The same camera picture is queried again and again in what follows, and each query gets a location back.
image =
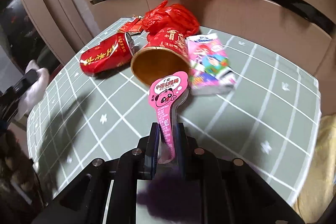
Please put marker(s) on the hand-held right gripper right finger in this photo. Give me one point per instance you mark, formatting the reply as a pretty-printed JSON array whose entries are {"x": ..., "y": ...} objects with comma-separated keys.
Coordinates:
[{"x": 183, "y": 150}]

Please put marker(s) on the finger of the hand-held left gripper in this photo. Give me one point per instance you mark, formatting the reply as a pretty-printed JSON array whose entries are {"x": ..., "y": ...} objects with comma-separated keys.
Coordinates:
[{"x": 26, "y": 79}]

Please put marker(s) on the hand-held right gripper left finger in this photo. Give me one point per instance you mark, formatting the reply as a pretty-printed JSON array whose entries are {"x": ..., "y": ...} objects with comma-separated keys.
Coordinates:
[{"x": 152, "y": 150}]

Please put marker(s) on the white tissue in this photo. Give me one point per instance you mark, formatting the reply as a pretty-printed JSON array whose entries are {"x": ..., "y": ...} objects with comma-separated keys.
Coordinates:
[{"x": 36, "y": 92}]

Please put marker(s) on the pink snack packet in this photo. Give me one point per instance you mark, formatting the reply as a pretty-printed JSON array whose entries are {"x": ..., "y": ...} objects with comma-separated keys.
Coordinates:
[{"x": 168, "y": 87}]

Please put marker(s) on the cartoon print tissue pack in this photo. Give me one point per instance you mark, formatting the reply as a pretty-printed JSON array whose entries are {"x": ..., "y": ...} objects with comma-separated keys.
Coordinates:
[{"x": 210, "y": 64}]

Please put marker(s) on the red paper cup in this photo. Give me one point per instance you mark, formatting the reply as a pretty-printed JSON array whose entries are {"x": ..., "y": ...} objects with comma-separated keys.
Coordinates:
[{"x": 168, "y": 48}]

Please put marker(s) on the green grid table mat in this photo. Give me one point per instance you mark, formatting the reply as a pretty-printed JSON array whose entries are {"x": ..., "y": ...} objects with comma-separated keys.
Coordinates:
[{"x": 223, "y": 121}]

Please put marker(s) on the red drink can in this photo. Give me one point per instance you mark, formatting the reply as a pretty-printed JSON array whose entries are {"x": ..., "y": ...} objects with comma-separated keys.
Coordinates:
[{"x": 105, "y": 56}]

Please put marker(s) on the small red wrapper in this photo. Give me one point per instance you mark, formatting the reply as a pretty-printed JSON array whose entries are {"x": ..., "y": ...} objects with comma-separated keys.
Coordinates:
[{"x": 131, "y": 26}]

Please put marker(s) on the red plastic bag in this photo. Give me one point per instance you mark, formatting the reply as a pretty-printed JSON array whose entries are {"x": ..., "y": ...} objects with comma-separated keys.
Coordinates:
[{"x": 170, "y": 15}]

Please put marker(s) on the brown door frame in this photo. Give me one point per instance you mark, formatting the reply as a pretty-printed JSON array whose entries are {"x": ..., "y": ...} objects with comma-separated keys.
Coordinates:
[{"x": 57, "y": 16}]

